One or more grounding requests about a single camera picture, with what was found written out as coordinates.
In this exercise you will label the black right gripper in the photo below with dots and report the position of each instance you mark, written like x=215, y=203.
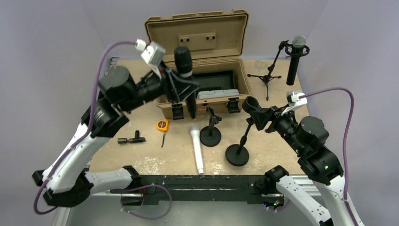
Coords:
x=273, y=114

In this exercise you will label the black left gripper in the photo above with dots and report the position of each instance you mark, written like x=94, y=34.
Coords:
x=177, y=87

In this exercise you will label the white handheld microphone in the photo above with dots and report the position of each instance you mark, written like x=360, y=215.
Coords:
x=195, y=135

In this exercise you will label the black round-base mic stand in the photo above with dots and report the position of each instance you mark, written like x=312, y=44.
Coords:
x=210, y=135

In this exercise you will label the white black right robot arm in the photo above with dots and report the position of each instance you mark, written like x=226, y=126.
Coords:
x=307, y=138

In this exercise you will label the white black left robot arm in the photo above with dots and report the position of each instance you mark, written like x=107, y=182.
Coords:
x=66, y=183

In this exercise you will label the silver-head black microphone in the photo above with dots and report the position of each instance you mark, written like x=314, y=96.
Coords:
x=295, y=50

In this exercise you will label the grey plastic case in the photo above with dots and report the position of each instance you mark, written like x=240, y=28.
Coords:
x=217, y=93

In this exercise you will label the yellow tape measure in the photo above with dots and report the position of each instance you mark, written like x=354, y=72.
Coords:
x=163, y=126

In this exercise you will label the tan plastic toolbox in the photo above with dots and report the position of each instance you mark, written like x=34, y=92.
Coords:
x=215, y=40

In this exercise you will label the black T-shaped pipe fitting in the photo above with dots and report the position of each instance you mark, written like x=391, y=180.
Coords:
x=136, y=139

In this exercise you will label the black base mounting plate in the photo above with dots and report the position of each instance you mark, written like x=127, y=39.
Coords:
x=199, y=187

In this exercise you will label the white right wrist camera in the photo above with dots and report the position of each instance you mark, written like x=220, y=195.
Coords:
x=295, y=100

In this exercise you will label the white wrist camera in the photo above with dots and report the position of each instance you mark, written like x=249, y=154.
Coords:
x=295, y=100
x=152, y=54

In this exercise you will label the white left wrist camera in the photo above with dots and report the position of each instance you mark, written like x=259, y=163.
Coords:
x=152, y=54

